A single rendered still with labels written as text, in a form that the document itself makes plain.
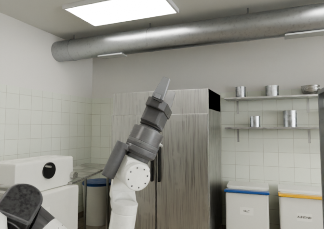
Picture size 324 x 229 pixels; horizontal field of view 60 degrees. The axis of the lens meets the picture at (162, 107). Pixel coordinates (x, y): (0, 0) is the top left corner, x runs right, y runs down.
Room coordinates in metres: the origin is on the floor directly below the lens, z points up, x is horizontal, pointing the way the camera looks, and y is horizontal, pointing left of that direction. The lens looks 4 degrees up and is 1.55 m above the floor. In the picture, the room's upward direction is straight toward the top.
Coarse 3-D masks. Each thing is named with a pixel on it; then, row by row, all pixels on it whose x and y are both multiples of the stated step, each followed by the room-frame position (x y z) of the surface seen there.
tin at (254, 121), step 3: (249, 117) 4.00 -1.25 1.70; (252, 117) 3.94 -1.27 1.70; (255, 117) 3.92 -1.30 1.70; (258, 117) 3.93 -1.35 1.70; (252, 120) 3.94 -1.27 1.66; (255, 120) 3.92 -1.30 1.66; (258, 120) 3.93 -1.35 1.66; (252, 123) 3.94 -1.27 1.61; (255, 123) 3.92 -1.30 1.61; (258, 123) 3.93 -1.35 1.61; (252, 126) 3.94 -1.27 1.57; (255, 126) 3.92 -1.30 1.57; (258, 126) 3.92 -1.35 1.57
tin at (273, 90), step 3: (267, 87) 3.87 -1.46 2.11; (270, 87) 3.83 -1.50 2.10; (273, 87) 3.82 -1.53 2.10; (276, 87) 3.82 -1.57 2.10; (267, 90) 3.87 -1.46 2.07; (270, 90) 3.83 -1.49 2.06; (273, 90) 3.82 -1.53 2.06; (276, 90) 3.82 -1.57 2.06; (267, 93) 3.87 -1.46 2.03; (270, 93) 3.83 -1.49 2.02; (273, 93) 3.82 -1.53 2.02; (276, 93) 3.82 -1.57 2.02
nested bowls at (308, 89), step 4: (312, 84) 3.61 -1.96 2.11; (316, 84) 3.61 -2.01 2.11; (304, 88) 3.68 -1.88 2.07; (308, 88) 3.64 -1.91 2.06; (312, 88) 3.62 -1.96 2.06; (316, 88) 3.62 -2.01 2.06; (304, 92) 3.70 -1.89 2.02; (308, 92) 3.66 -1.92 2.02; (312, 92) 3.64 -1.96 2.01; (316, 92) 3.64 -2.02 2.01
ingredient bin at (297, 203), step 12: (288, 192) 3.59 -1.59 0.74; (300, 192) 3.58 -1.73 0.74; (312, 192) 3.53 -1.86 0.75; (288, 204) 3.38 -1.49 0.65; (300, 204) 3.33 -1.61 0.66; (312, 204) 3.29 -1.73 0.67; (288, 216) 3.38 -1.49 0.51; (300, 216) 3.33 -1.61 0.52; (312, 216) 3.29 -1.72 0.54; (288, 228) 3.38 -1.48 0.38; (300, 228) 3.34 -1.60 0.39; (312, 228) 3.29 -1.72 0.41
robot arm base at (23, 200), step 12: (12, 192) 0.74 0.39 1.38; (24, 192) 0.76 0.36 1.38; (36, 192) 0.78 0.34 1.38; (0, 204) 0.70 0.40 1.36; (12, 204) 0.72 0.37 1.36; (24, 204) 0.73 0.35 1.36; (36, 204) 0.75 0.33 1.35; (12, 216) 0.70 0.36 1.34; (24, 216) 0.71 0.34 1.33; (12, 228) 0.71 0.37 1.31; (24, 228) 0.71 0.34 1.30
